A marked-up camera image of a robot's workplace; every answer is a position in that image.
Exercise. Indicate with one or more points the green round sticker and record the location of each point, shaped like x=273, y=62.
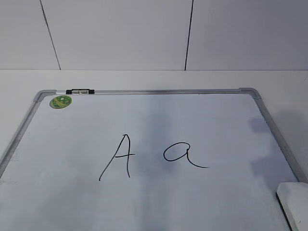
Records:
x=60, y=102

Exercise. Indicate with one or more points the white whiteboard with metal frame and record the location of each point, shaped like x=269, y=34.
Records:
x=157, y=160

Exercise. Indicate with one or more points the white whiteboard eraser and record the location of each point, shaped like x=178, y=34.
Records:
x=293, y=198

